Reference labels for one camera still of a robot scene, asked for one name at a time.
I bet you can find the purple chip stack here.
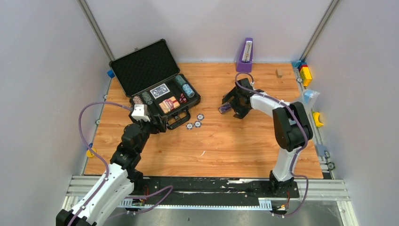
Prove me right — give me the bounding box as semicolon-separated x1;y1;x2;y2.
218;103;231;114

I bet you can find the clear round dealer button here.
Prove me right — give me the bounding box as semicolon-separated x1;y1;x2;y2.
163;97;180;110

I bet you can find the blue white 10 chip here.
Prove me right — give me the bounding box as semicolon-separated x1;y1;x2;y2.
194;121;202;128
197;113;204;121
186;123;194;130

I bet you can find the blue playing card deck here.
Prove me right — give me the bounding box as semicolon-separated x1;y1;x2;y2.
150;83;170;99

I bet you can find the light blue chip stack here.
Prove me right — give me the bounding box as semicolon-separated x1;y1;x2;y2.
182;83;195;98

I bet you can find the black poker set case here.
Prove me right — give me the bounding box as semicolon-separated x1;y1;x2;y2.
109;39;201;129

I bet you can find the yellow big blind button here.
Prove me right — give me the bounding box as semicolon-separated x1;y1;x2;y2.
86;148;97;158

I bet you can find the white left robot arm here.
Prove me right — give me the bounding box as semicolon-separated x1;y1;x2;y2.
56;115;167;226

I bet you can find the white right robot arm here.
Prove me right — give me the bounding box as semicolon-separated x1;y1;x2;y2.
219;78;313;197

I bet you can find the red playing card box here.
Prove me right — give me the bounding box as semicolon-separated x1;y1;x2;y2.
159;100;180;114

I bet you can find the olive blue chip stack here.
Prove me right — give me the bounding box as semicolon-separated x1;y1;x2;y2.
141;92;153;105

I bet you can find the purple metronome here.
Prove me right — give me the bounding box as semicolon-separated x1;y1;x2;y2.
235;38;253;73

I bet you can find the small wooden block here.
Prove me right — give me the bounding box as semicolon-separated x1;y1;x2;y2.
276;69;283;78

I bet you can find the dark green chip stack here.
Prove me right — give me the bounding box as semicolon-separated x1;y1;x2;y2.
175;75;186;87

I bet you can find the clear bubble wrap bag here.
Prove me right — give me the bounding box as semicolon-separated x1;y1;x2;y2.
300;89;320;112

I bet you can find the yellow toy block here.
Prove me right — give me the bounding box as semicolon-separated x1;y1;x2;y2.
299;66;312;87

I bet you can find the yellow curved toy piece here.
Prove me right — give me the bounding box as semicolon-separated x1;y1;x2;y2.
312;112;324;128

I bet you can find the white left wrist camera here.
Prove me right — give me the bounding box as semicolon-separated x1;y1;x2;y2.
130;104;151;122

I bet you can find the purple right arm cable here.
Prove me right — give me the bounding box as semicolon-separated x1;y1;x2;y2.
234;72;310;218

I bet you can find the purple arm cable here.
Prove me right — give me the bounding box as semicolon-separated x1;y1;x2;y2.
234;72;310;218
67;101;174;226

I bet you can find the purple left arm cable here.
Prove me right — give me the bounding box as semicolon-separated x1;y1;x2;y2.
67;101;174;226

